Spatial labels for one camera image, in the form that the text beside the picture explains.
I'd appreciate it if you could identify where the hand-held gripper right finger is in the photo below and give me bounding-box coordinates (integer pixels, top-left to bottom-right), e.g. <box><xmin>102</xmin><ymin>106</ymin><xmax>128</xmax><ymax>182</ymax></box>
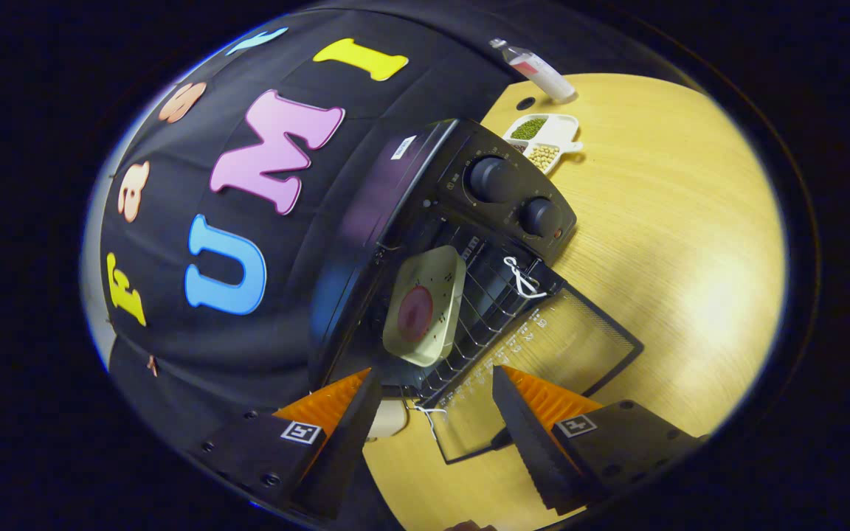
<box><xmin>490</xmin><ymin>364</ymin><xmax>706</xmax><ymax>516</ymax></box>

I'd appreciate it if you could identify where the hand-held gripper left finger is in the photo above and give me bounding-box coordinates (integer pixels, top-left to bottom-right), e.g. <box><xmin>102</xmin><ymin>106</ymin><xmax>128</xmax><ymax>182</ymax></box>
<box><xmin>200</xmin><ymin>367</ymin><xmax>384</xmax><ymax>521</ymax></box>

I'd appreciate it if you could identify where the glass toaster oven door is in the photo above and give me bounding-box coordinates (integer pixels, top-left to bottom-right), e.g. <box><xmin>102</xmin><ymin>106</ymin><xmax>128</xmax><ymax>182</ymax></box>
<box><xmin>425</xmin><ymin>284</ymin><xmax>645</xmax><ymax>465</ymax></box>

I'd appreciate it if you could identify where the pink ham slice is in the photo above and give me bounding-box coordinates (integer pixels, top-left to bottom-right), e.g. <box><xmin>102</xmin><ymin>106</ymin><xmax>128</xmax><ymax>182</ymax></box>
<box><xmin>397</xmin><ymin>285</ymin><xmax>435</xmax><ymax>343</ymax></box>

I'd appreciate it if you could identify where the cream square plate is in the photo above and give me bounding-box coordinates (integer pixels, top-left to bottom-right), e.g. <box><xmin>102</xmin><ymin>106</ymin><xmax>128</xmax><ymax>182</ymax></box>
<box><xmin>382</xmin><ymin>245</ymin><xmax>467</xmax><ymax>368</ymax></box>

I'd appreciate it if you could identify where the black toaster oven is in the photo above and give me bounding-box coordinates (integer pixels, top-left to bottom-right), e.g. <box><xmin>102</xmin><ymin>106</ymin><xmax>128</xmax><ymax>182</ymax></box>
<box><xmin>309</xmin><ymin>118</ymin><xmax>645</xmax><ymax>465</ymax></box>

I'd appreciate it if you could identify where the white bread toaster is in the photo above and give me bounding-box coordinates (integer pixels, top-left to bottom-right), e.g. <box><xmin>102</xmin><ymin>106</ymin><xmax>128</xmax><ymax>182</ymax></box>
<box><xmin>366</xmin><ymin>398</ymin><xmax>410</xmax><ymax>441</ymax></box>

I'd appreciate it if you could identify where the black backdrop cloth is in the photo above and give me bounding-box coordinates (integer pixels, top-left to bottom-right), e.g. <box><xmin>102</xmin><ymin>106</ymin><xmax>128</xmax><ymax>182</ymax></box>
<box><xmin>97</xmin><ymin>0</ymin><xmax>691</xmax><ymax>443</ymax></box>

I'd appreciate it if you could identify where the white divided dish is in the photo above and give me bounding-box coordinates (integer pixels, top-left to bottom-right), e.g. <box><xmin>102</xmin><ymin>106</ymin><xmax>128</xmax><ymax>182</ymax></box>
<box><xmin>502</xmin><ymin>113</ymin><xmax>584</xmax><ymax>176</ymax></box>

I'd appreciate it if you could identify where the pile of green beans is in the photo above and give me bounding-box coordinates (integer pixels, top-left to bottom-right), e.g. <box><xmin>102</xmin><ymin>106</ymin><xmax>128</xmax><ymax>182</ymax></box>
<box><xmin>509</xmin><ymin>117</ymin><xmax>548</xmax><ymax>141</ymax></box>

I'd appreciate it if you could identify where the clear plastic bottle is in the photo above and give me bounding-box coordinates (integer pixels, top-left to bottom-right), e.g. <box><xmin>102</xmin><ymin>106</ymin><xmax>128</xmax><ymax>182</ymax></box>
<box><xmin>489</xmin><ymin>38</ymin><xmax>577</xmax><ymax>103</ymax></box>

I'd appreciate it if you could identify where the white cord loop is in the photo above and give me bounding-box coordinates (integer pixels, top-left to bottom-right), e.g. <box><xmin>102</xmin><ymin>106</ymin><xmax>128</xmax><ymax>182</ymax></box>
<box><xmin>502</xmin><ymin>256</ymin><xmax>547</xmax><ymax>299</ymax></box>
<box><xmin>407</xmin><ymin>402</ymin><xmax>448</xmax><ymax>437</ymax></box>

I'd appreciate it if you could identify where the oven wire rack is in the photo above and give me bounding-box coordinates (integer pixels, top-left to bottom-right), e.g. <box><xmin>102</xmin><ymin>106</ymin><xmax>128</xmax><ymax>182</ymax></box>
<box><xmin>395</xmin><ymin>247</ymin><xmax>555</xmax><ymax>403</ymax></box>

